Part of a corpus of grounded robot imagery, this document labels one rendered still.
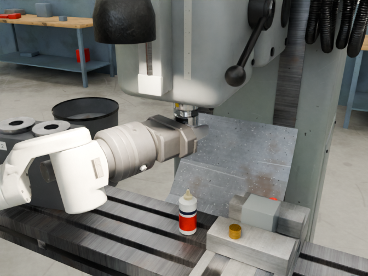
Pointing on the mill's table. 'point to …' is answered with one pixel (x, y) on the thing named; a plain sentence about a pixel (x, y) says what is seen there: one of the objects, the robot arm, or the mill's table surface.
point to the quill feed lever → (264, 8)
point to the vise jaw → (252, 246)
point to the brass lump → (235, 231)
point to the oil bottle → (188, 213)
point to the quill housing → (196, 52)
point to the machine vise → (234, 269)
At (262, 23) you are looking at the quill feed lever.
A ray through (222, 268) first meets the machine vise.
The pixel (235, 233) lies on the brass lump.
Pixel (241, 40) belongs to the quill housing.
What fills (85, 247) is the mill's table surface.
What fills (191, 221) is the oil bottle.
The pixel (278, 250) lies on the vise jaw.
